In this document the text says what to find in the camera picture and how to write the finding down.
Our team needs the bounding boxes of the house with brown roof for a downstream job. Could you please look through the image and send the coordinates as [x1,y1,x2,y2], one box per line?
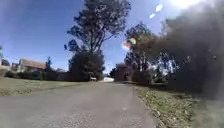
[11,58,48,73]

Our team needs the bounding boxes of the tall many-stemmed tree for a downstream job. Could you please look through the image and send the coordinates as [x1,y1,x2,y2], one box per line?
[123,21,161,84]

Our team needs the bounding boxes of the round green bush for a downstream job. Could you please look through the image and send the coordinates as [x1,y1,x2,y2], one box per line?
[112,63,134,82]

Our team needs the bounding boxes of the tall dark tree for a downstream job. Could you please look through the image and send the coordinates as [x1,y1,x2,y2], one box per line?
[63,0,132,82]

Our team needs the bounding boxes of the dark clipped hedge block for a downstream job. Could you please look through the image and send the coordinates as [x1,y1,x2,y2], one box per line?
[132,69,154,86]

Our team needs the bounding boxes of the dark hedge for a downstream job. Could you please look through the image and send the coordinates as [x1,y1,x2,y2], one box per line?
[3,69,72,82]

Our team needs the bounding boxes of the pale low wall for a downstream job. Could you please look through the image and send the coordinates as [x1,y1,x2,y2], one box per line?
[102,76,115,83]

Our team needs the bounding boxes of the dark mass of trees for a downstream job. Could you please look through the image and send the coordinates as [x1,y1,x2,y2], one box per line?
[151,0,224,99]

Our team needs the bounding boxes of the grey asphalt road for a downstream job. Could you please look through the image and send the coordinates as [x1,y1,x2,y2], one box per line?
[0,80,161,128]

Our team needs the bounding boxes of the grass field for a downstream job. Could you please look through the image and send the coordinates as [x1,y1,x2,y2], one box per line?
[0,76,88,98]

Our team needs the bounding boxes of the grass verge with dry leaves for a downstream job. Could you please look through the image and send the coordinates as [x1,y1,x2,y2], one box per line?
[132,83,224,128]

